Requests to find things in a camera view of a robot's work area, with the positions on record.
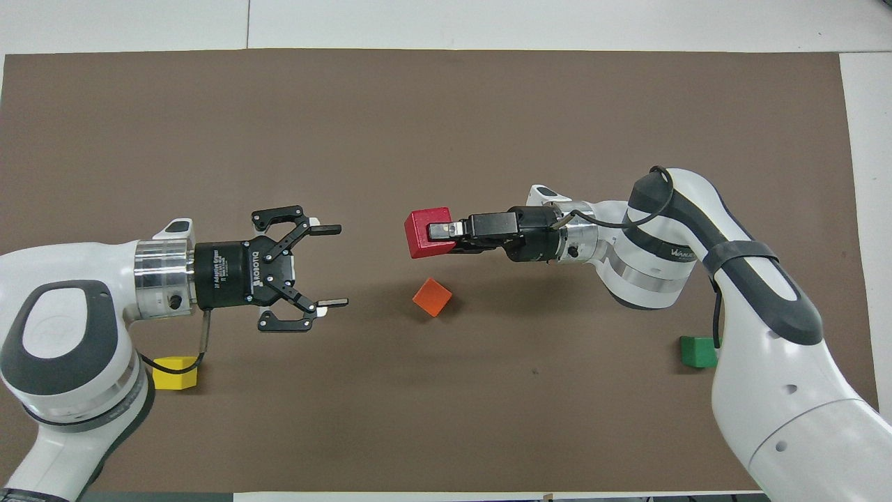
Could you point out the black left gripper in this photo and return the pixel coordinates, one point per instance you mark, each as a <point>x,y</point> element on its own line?
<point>226,275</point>

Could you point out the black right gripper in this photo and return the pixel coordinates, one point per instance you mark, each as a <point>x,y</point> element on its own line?
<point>535,236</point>

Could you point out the red wooden block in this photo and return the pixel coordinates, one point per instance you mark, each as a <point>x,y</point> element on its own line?
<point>417,236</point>

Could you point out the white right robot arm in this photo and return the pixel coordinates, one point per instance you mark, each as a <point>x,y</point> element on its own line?
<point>766,348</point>

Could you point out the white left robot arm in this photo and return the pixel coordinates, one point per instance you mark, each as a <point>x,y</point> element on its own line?
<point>63,341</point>

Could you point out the orange wooden block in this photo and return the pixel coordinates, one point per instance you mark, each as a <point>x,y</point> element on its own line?
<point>432,298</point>

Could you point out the yellow wooden block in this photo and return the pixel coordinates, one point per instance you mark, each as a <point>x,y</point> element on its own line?
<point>171,380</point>

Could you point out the green wooden block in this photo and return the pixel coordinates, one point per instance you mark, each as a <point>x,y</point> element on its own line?
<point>697,352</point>

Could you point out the brown table mat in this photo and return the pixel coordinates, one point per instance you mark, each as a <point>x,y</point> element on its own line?
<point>446,125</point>

